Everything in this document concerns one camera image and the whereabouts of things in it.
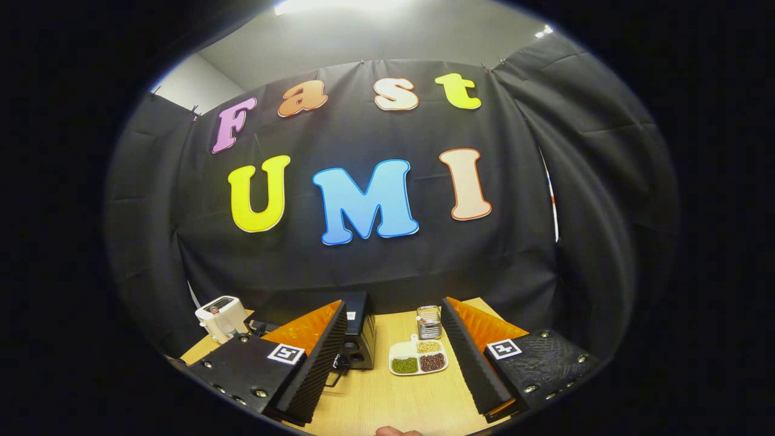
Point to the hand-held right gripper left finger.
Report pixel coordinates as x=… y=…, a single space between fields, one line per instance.
x=315 y=369

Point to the black electric oven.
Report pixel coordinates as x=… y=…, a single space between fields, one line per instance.
x=360 y=327

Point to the clear plastic bottle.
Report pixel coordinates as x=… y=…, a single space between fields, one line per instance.
x=228 y=330

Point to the black backdrop cloth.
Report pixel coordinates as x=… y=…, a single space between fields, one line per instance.
x=363 y=266

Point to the large ceiling light panel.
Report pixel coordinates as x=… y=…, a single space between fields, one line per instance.
x=330 y=6

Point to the white divided bean dish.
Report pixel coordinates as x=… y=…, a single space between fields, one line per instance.
x=418 y=360

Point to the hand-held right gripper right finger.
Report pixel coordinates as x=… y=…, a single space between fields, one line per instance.
x=475 y=369

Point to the small ceiling light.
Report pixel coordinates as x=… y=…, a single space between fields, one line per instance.
x=543 y=31

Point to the white toaster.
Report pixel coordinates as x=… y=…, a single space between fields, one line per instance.
x=218 y=312

